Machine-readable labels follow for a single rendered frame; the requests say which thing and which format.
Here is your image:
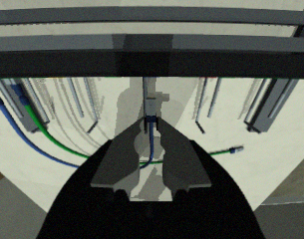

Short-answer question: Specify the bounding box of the dark grey port rack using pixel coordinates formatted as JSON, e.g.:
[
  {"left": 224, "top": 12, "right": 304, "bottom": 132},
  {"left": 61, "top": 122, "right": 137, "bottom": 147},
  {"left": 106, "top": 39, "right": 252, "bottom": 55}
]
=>
[{"left": 0, "top": 6, "right": 304, "bottom": 134}]

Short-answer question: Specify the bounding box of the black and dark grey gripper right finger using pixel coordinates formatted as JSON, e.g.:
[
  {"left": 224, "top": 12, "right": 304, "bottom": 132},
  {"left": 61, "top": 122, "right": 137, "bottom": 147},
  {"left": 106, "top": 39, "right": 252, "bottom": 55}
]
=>
[{"left": 155, "top": 117, "right": 266, "bottom": 239}]

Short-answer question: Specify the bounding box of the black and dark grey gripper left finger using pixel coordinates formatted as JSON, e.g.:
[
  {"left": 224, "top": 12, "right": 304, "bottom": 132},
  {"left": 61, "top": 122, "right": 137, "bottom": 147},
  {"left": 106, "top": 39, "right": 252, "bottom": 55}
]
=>
[{"left": 36, "top": 117, "right": 147, "bottom": 239}]

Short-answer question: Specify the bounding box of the green patch cord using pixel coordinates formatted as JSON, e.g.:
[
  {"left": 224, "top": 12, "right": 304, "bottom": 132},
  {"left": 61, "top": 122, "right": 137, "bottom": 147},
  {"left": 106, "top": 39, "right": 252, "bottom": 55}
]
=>
[{"left": 19, "top": 96, "right": 231, "bottom": 164}]

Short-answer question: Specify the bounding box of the blue patch cord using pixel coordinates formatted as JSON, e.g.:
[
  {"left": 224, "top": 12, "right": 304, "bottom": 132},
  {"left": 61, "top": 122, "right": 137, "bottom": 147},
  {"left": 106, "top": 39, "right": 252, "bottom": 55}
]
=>
[{"left": 0, "top": 98, "right": 153, "bottom": 169}]

